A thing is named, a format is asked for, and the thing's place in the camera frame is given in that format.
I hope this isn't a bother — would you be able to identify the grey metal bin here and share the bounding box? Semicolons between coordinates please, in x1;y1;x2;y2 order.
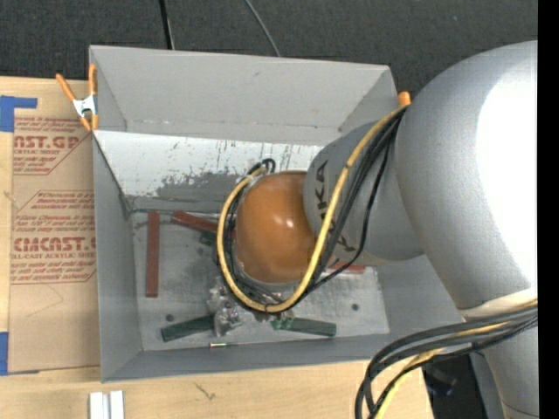
88;45;469;384

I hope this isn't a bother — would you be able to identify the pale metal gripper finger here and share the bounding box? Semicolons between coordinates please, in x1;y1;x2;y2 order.
207;278;228;316
213;303;245;339

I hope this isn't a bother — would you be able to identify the dark green flat block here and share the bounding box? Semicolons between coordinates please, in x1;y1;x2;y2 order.
160;313;217;344
270;316;338;338

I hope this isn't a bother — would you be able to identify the brown cardboard board red print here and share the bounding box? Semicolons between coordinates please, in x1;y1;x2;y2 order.
0;75;102;377

